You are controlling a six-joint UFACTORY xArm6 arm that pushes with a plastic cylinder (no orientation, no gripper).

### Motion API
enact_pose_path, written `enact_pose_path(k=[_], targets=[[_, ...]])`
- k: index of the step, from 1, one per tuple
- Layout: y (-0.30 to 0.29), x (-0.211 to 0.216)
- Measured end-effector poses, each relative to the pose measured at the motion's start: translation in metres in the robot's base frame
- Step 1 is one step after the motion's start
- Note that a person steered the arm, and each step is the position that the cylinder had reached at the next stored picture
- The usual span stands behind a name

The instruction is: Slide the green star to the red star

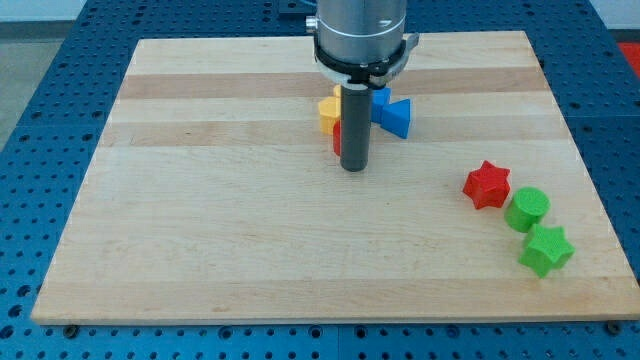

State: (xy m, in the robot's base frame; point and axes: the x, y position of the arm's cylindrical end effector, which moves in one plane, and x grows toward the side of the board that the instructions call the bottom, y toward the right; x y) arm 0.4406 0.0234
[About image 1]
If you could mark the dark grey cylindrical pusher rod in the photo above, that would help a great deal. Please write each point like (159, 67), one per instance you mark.
(356, 108)

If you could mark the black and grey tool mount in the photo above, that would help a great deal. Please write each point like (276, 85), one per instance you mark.
(374, 75)

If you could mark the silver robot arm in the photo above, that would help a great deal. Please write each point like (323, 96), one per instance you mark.
(360, 45)

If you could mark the red star block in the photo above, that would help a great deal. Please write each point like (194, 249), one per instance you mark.
(488, 186)

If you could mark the green star block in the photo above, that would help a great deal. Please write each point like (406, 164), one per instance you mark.
(545, 249)

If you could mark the yellow block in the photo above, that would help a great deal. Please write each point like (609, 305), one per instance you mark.
(329, 110)

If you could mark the red block behind rod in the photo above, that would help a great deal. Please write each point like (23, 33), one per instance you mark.
(336, 136)

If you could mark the blue bowtie-shaped block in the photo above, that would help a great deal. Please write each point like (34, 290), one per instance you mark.
(394, 117)

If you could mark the wooden board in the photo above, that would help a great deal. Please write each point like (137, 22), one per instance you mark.
(214, 198)

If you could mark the green cylinder block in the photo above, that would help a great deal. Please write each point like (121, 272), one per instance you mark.
(527, 207)

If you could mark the blue perforated metal table plate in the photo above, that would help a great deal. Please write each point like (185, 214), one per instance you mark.
(44, 159)

